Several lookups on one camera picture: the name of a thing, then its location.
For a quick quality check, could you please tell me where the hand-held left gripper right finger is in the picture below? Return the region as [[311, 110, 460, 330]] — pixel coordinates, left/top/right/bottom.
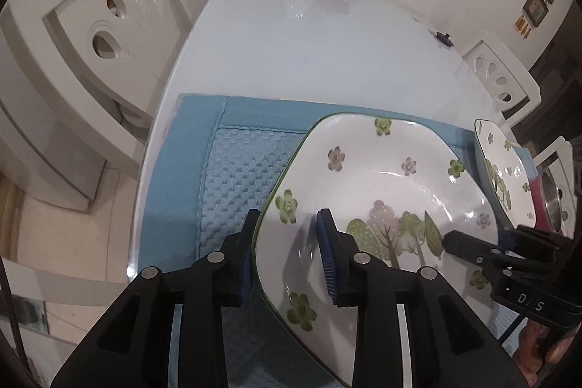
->
[[316, 208, 539, 388]]

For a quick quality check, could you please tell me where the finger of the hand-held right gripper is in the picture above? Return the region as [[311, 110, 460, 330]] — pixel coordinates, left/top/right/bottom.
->
[[442, 230, 506, 271], [499, 225, 565, 257]]

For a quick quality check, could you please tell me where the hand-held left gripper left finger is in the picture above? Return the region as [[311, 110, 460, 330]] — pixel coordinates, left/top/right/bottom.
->
[[49, 208, 262, 388]]

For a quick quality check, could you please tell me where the pink steel bowl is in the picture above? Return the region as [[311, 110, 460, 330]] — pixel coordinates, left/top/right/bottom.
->
[[530, 163, 574, 236]]

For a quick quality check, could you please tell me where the small floral plate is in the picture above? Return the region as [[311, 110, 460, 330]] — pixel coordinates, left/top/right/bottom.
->
[[474, 118, 537, 231]]

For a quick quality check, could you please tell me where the large floral plate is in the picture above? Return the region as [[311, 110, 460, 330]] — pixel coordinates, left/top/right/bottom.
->
[[251, 114, 505, 388]]

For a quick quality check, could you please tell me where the person's right hand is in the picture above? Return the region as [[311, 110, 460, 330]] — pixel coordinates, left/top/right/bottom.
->
[[518, 317, 582, 386]]

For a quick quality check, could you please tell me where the blue placemat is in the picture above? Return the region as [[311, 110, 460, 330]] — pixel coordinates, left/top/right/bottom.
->
[[136, 93, 537, 388]]

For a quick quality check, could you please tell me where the black cable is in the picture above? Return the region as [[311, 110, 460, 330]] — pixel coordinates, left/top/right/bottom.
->
[[498, 310, 534, 344]]

